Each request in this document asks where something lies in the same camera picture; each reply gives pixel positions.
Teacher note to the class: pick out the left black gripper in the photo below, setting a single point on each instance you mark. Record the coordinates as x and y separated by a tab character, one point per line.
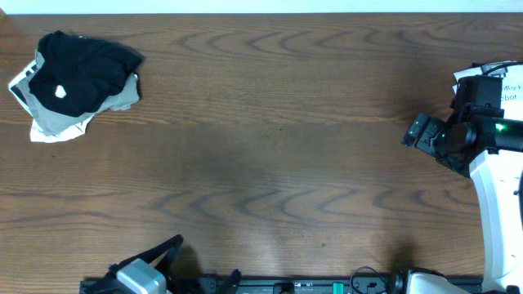
164	259

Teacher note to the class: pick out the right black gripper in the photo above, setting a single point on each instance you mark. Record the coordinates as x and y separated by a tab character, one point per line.
426	141

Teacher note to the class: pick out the black t-shirt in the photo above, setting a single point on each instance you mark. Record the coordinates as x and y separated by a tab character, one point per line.
78	74

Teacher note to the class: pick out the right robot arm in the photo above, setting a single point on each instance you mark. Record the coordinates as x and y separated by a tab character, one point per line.
487	150

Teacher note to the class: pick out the white printed garment under khaki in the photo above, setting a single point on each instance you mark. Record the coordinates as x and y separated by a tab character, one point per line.
36	133

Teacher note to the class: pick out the khaki folded shirt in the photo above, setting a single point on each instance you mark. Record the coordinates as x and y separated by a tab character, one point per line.
53	123

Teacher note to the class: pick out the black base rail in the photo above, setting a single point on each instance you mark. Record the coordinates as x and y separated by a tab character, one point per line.
210	285

